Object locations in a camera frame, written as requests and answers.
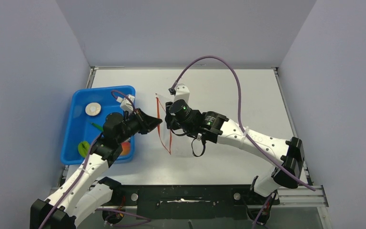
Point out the green toy leaf vegetable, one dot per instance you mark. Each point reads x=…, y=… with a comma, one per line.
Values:
x=83, y=148

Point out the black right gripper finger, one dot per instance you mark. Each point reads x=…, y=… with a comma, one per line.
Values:
x=168, y=107
x=169, y=119

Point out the clear zip top bag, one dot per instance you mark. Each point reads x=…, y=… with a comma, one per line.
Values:
x=176, y=146

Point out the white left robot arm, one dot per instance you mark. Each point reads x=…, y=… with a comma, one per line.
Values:
x=72, y=203

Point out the red yellow toy peach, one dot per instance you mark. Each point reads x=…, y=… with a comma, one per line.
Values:
x=126, y=148

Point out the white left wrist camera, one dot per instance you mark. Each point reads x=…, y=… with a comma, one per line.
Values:
x=126, y=104

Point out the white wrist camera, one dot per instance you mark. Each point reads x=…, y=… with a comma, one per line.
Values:
x=180, y=92
x=126, y=104

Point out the blue plastic bin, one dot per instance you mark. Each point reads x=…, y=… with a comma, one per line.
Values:
x=80, y=125

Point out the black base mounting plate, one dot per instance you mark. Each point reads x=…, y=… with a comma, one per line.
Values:
x=188, y=201

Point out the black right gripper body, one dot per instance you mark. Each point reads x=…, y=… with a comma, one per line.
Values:
x=188, y=130

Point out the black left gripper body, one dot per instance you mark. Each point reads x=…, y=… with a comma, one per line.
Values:
x=132, y=126

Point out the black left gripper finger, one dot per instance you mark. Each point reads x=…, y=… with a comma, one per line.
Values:
x=151, y=123
x=140, y=115

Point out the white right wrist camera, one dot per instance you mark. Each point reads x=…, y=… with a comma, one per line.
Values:
x=180, y=92

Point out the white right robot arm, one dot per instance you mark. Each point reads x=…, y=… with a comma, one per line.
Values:
x=287, y=156

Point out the white round toy slice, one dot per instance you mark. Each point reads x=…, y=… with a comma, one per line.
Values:
x=93, y=109

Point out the green toy chili pepper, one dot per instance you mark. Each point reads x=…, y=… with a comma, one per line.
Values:
x=97, y=126

